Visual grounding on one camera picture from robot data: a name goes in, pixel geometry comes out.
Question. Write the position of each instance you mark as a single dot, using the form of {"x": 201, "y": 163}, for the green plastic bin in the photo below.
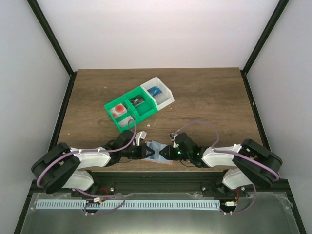
{"x": 145, "y": 110}
{"x": 131, "y": 112}

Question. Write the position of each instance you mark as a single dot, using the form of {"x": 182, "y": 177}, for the blue card stack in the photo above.
{"x": 154, "y": 91}

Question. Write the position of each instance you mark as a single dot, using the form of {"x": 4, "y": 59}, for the white red credit card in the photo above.
{"x": 125, "y": 121}

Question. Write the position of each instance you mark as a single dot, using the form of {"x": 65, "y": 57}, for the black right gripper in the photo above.
{"x": 168, "y": 149}

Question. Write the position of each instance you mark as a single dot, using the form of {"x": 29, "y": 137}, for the black VIP card stack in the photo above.
{"x": 137, "y": 100}

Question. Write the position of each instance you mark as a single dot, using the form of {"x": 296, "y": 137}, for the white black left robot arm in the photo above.
{"x": 64, "y": 167}

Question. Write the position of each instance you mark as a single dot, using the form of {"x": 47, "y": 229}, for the black right frame post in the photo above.
{"x": 280, "y": 7}

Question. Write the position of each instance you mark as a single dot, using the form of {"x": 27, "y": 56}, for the black frame post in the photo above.
{"x": 35, "y": 7}
{"x": 280, "y": 7}

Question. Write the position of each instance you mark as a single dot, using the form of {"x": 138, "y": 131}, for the green front plastic bin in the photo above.
{"x": 131, "y": 112}

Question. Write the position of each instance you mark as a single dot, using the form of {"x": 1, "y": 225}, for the light blue slotted cable duct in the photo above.
{"x": 212, "y": 205}

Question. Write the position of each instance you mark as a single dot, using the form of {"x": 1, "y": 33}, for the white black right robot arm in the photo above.
{"x": 253, "y": 163}

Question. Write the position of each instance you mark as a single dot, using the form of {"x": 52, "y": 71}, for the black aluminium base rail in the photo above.
{"x": 110, "y": 183}

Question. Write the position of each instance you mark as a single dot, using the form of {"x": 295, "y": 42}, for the black left frame post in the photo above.
{"x": 35, "y": 7}

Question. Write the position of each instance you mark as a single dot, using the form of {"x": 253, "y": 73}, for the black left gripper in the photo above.
{"x": 143, "y": 152}

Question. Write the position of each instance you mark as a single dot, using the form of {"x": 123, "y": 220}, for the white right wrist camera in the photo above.
{"x": 172, "y": 138}

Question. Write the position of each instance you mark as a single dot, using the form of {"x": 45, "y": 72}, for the white plastic bin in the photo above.
{"x": 162, "y": 100}

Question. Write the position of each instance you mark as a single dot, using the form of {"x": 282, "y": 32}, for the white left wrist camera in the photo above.
{"x": 139, "y": 137}

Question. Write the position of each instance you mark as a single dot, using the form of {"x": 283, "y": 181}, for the green middle plastic bin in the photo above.
{"x": 145, "y": 110}

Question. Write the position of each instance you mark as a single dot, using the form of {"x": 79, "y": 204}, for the red white card stack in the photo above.
{"x": 118, "y": 111}

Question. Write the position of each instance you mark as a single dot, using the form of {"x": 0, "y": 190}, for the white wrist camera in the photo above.
{"x": 139, "y": 137}
{"x": 172, "y": 138}

